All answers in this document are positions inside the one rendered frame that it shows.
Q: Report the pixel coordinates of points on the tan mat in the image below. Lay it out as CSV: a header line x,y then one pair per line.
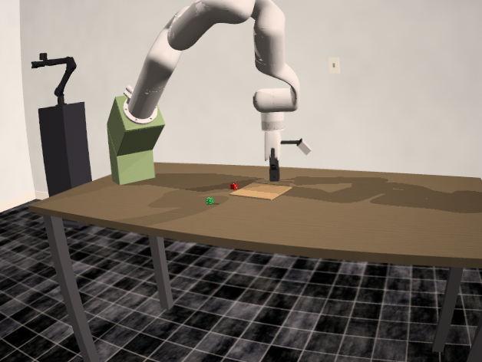
x,y
261,191

